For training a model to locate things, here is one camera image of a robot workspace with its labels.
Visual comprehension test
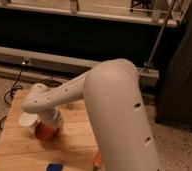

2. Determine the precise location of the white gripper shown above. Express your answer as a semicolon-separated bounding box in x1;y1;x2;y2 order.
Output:
38;108;62;128

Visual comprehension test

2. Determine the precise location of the red ceramic bowl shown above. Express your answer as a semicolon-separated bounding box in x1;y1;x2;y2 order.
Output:
35;122;59;140

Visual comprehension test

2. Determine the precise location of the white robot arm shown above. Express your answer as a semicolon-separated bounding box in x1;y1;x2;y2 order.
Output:
22;58;161;171

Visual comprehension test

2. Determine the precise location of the white paper cup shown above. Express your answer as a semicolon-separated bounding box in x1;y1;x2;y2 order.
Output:
19;112;39;133

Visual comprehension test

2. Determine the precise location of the blue sponge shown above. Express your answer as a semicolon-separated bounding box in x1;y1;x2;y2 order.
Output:
46;163;63;171

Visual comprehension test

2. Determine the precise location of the orange carrot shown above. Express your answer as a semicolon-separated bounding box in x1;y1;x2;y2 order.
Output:
93;151;102;168

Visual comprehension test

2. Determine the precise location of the metal pole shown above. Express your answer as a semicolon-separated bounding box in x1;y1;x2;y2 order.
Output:
143;0;177;73

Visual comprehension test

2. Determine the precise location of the black cable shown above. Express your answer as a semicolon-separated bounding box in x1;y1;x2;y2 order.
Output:
0;59;29;132

